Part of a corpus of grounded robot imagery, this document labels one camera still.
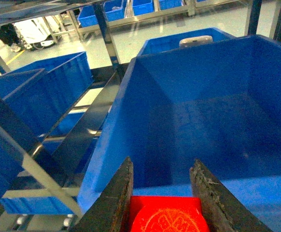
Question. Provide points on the red toy brick block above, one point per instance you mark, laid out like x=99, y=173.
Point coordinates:
x=166, y=214

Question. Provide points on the person in dark trousers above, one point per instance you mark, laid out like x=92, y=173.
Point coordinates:
x=9, y=37

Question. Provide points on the white machine in background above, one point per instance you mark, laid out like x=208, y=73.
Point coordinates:
x=35, y=34

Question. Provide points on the blue bin behind right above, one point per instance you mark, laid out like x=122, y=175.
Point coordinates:
x=183, y=40

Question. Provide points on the blue bin behind left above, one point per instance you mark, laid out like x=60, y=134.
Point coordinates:
x=41, y=92

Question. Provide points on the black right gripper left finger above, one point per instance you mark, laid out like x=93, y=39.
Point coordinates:
x=110, y=212

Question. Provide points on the large blue bin right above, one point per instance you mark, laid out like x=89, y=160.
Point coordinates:
x=219, y=103

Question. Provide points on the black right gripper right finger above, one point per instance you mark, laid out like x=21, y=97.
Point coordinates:
x=222, y=211

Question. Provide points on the steel rack upright post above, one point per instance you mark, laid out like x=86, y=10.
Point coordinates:
x=107, y=37

